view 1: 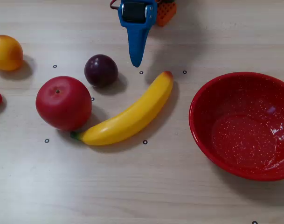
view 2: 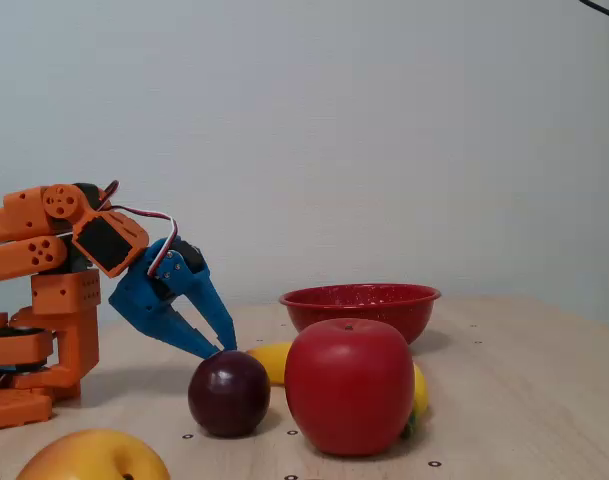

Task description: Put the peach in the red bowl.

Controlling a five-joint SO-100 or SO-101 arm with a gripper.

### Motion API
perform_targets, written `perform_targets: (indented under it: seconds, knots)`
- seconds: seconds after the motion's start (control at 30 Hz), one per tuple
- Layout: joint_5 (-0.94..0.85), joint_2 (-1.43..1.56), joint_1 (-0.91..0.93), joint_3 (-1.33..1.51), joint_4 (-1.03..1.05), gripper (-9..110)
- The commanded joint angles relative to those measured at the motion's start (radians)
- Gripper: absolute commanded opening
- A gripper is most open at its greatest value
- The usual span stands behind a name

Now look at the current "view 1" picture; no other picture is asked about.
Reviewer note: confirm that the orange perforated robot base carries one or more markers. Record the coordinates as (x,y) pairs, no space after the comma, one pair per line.
(166,12)

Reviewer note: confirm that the blue gripper with motor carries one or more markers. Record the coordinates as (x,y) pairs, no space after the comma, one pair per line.
(135,14)

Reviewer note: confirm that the red toy apple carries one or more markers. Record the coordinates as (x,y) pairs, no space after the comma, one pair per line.
(63,103)

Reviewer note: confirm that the red speckled enamel bowl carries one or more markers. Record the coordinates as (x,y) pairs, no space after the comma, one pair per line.
(243,127)

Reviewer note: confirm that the dark purple toy plum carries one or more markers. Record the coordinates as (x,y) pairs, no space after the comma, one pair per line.
(101,70)

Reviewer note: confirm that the yellow orange toy peach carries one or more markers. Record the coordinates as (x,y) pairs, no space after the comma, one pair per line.
(7,53)

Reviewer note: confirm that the yellow toy banana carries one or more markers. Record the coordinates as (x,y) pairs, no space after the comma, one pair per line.
(132,115)

